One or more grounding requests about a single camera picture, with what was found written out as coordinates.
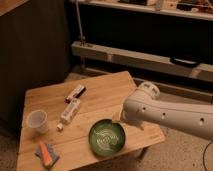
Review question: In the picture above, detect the black handle on shelf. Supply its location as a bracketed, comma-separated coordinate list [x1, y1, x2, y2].
[170, 58, 201, 68]

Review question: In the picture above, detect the clear plastic cup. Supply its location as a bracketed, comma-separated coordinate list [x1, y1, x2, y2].
[26, 110, 48, 134]

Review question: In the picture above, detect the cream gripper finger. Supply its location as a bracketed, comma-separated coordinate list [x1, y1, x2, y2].
[112, 112, 121, 122]

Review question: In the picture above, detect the white plastic bottle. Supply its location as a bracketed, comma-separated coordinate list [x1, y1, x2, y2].
[60, 98, 80, 124]

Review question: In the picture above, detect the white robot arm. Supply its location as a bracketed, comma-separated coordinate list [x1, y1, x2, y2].
[112, 81, 213, 141]

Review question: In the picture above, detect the metal shelf rack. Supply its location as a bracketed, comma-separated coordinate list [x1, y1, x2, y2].
[68, 0, 213, 93]

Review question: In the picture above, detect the orange blue sponge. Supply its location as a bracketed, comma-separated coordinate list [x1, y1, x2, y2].
[35, 141, 59, 169]

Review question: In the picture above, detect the small white cube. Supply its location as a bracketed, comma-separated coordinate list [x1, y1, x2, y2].
[57, 123, 64, 131]

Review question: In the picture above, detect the red white snack bar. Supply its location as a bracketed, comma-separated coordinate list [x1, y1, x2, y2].
[65, 84, 86, 103]

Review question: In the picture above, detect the green ceramic bowl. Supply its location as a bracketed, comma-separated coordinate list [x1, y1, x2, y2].
[88, 119, 126, 157]

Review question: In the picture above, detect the wooden folding table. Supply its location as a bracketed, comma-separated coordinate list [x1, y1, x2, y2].
[17, 71, 165, 171]

